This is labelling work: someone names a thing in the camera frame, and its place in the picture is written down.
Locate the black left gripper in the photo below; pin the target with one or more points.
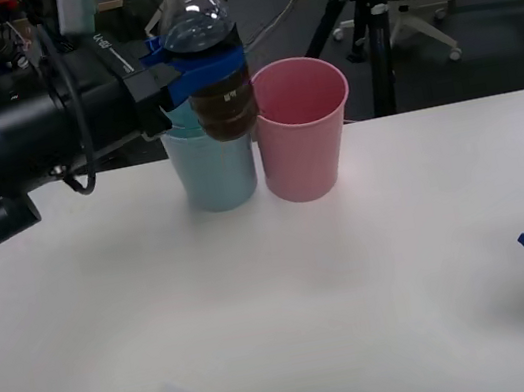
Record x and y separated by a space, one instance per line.
107 96

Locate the dark plastic bottle black cap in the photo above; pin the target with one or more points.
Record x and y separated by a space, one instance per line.
209 38

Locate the pale blue plastic bin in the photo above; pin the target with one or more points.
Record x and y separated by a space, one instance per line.
217 173

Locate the pink plastic bin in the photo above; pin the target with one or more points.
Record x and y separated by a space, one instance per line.
302 148

